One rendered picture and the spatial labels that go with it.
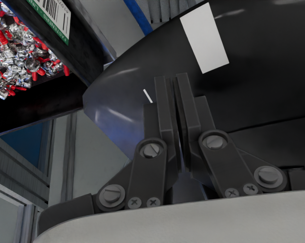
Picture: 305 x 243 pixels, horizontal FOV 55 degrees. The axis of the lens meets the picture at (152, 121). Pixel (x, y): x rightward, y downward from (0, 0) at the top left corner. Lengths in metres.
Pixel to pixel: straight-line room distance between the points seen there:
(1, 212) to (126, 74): 1.11
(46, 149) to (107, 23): 0.76
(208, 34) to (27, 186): 0.58
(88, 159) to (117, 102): 0.99
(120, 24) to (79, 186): 0.72
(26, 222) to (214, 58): 0.61
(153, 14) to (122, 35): 0.24
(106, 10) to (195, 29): 1.19
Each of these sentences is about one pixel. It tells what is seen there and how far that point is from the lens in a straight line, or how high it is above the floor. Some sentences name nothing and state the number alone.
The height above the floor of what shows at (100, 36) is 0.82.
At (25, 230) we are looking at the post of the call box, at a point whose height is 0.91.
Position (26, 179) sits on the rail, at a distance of 0.69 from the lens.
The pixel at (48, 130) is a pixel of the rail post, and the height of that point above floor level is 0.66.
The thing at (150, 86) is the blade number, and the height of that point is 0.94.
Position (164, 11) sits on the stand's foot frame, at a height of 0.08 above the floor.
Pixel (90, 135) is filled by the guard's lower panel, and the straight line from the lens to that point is 1.23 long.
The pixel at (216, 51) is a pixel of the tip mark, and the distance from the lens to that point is 0.16.
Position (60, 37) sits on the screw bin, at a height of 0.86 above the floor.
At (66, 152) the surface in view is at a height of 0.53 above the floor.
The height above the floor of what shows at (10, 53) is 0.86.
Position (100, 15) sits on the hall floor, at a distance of 1.36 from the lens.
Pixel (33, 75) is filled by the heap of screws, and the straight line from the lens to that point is 0.34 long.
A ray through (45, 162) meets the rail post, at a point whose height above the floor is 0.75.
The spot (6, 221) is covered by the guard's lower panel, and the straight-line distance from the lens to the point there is 1.24.
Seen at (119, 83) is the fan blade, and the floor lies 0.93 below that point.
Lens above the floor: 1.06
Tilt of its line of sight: 31 degrees down
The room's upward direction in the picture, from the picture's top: 174 degrees clockwise
